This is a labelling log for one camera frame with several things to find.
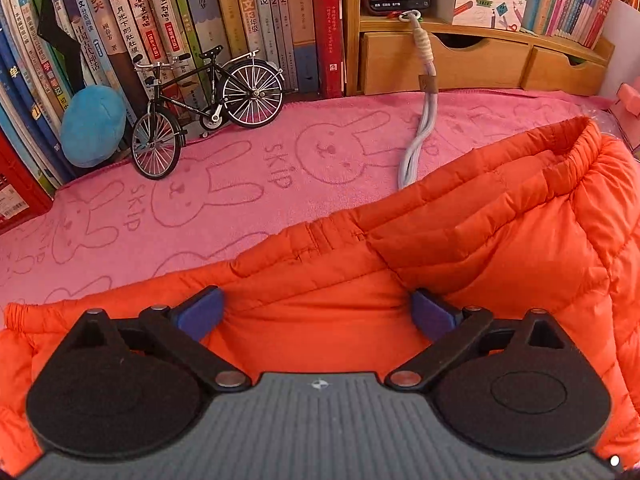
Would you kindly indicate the black model bicycle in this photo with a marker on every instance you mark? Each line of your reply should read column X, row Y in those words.
column 210, row 122

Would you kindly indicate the red plastic crate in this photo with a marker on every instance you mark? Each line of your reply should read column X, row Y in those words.
column 20, row 195

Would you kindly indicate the wooden drawer organizer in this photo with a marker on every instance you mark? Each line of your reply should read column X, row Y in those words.
column 475, row 65

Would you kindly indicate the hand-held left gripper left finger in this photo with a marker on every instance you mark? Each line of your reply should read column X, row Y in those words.
column 200, row 312

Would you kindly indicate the orange down jacket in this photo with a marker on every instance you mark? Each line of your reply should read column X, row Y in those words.
column 500, row 235

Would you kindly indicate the row of tall blue books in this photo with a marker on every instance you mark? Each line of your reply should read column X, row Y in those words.
column 25, row 85

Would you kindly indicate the row of thick books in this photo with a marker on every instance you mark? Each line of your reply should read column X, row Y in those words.
column 225, row 10

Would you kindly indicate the pink toy box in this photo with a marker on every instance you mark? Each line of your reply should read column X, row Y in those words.
column 630, row 100

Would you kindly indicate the blue plush ball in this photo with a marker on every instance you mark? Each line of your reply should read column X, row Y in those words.
column 92, row 125

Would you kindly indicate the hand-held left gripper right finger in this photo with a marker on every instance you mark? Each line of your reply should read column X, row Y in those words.
column 432, row 315

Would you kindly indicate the row of colourful slim books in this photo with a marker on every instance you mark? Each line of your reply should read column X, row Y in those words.
column 575, row 0

